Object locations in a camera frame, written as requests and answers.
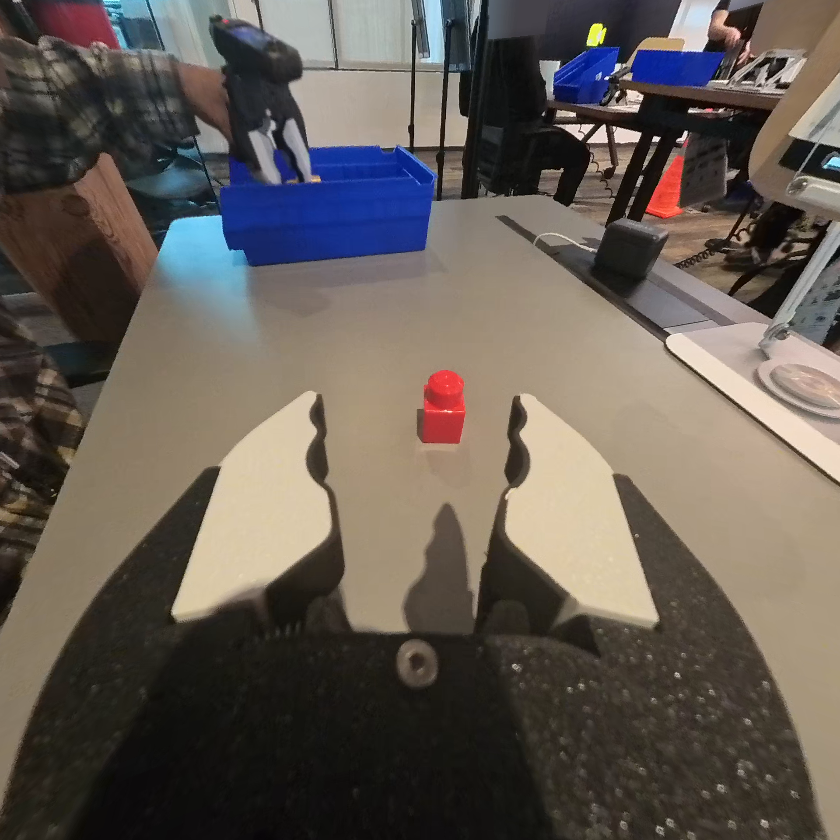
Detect red one-stud block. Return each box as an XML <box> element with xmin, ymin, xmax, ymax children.
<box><xmin>415</xmin><ymin>369</ymin><xmax>467</xmax><ymax>446</ymax></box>

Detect blue plastic bin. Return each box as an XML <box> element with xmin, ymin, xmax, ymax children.
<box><xmin>218</xmin><ymin>144</ymin><xmax>439</xmax><ymax>269</ymax></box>

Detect small blue storage bin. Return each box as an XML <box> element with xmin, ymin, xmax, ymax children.
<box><xmin>629</xmin><ymin>49</ymin><xmax>727</xmax><ymax>89</ymax></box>
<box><xmin>553</xmin><ymin>46</ymin><xmax>622</xmax><ymax>106</ymax></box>

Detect dark table cable channel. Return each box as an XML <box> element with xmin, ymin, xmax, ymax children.
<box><xmin>495</xmin><ymin>214</ymin><xmax>750</xmax><ymax>334</ymax></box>

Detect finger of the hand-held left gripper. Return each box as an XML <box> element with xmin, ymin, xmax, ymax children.
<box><xmin>248</xmin><ymin>125</ymin><xmax>285</xmax><ymax>186</ymax></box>
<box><xmin>282</xmin><ymin>118</ymin><xmax>316</xmax><ymax>185</ymax></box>

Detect person's left forearm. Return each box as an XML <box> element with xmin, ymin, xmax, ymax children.
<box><xmin>0</xmin><ymin>34</ymin><xmax>201</xmax><ymax>196</ymax></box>

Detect red fire extinguisher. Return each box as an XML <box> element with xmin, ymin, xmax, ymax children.
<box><xmin>29</xmin><ymin>0</ymin><xmax>123</xmax><ymax>52</ymax></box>

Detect black cube charger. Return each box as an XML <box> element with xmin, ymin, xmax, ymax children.
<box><xmin>592</xmin><ymin>218</ymin><xmax>671</xmax><ymax>281</ymax></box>

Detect person's left hand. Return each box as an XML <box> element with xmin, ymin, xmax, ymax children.
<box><xmin>176</xmin><ymin>61</ymin><xmax>235</xmax><ymax>144</ymax></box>

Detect orange traffic cone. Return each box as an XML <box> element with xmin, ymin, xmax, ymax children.
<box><xmin>645</xmin><ymin>150</ymin><xmax>691</xmax><ymax>219</ymax></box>

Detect wooden table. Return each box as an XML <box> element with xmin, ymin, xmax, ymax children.
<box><xmin>543</xmin><ymin>77</ymin><xmax>788</xmax><ymax>227</ymax></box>

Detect wooden pillar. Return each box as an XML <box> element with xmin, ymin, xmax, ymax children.
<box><xmin>0</xmin><ymin>152</ymin><xmax>160</xmax><ymax>347</ymax></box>

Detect white cable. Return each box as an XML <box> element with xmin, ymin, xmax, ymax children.
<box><xmin>532</xmin><ymin>232</ymin><xmax>601</xmax><ymax>255</ymax></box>

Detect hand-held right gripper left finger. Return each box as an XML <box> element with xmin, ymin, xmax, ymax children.
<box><xmin>171</xmin><ymin>391</ymin><xmax>345</xmax><ymax>626</ymax></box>

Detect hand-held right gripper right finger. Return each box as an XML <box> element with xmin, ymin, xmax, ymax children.
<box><xmin>478</xmin><ymin>392</ymin><xmax>660</xmax><ymax>630</ymax></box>

